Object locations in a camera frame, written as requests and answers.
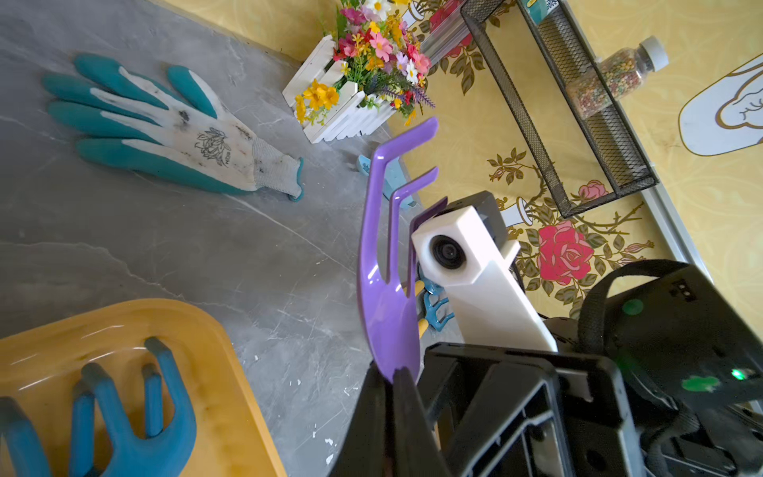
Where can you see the purple rake pink handle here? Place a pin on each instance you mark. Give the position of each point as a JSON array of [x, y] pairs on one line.
[[388, 306]]

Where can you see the yellow plastic storage tray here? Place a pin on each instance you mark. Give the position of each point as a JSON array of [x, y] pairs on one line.
[[232, 436]]

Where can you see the black wire mesh basket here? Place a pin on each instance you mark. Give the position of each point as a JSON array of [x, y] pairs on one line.
[[609, 135]]

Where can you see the flower bouquet white fence box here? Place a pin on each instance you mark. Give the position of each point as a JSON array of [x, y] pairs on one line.
[[370, 68]]

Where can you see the teal rake yellow handle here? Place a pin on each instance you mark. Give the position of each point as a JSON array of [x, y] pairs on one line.
[[86, 407], [432, 305]]

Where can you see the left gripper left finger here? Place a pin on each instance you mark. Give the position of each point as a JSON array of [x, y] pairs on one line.
[[366, 450]]

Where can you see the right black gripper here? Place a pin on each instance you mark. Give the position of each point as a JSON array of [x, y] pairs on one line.
[[658, 378]]

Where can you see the light blue plastic dustpan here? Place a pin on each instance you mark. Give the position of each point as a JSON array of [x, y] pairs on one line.
[[395, 177]]

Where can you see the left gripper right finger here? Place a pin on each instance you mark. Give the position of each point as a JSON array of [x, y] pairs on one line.
[[413, 451]]

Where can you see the clear bottle colourful beads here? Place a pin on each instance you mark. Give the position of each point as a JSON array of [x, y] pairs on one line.
[[619, 75]]

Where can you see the teal white garden glove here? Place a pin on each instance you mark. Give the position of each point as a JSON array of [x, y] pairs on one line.
[[182, 133]]

